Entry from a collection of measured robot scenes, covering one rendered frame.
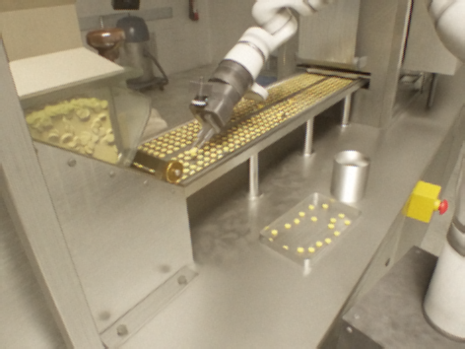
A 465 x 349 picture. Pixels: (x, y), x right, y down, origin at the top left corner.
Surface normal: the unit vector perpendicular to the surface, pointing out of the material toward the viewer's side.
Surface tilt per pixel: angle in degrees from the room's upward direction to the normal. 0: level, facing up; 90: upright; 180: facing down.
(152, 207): 90
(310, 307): 0
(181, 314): 0
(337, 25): 90
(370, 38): 90
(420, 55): 90
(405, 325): 0
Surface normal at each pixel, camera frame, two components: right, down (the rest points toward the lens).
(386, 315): -0.04, -0.88
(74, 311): 0.79, 0.27
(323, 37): -0.61, 0.40
